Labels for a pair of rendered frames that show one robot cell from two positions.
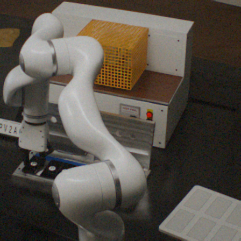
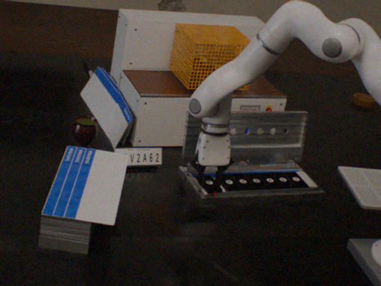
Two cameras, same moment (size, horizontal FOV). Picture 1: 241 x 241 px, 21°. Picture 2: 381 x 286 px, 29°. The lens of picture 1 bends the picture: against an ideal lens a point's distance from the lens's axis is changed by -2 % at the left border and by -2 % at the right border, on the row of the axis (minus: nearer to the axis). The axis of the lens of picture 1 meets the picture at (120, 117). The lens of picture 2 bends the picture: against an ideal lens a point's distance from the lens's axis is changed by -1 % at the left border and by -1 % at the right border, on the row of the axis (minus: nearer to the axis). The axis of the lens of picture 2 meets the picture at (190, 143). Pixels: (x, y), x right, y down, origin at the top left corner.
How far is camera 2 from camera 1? 1.85 m
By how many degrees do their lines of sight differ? 39
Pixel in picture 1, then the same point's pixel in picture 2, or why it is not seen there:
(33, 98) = (225, 104)
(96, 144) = not seen: outside the picture
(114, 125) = (269, 123)
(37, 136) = (224, 148)
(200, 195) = (352, 173)
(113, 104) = (234, 107)
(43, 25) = (317, 11)
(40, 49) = (350, 31)
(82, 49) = (367, 30)
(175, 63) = not seen: hidden behind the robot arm
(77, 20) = (158, 27)
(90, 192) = not seen: outside the picture
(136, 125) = (290, 118)
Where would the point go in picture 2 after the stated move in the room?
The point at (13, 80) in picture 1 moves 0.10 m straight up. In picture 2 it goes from (225, 84) to (233, 52)
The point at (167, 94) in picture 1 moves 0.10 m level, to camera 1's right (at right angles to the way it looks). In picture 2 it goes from (272, 89) to (291, 86)
